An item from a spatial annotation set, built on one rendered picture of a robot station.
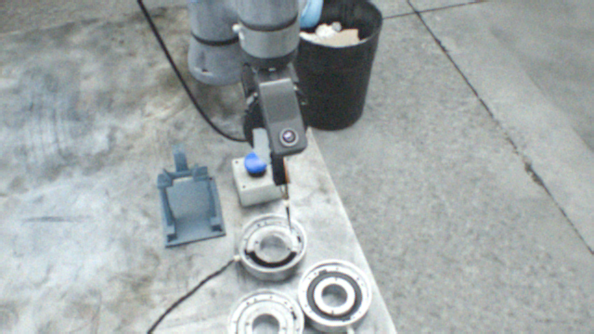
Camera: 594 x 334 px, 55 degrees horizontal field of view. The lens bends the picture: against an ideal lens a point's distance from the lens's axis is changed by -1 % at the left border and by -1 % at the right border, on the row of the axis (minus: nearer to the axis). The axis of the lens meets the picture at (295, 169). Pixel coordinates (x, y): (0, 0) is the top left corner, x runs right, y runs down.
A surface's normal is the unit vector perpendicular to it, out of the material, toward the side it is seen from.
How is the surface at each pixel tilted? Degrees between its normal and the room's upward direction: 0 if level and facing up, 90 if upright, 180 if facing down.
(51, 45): 0
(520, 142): 0
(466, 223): 0
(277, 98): 32
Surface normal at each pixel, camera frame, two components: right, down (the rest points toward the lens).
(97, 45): 0.00, -0.65
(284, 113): 0.16, -0.17
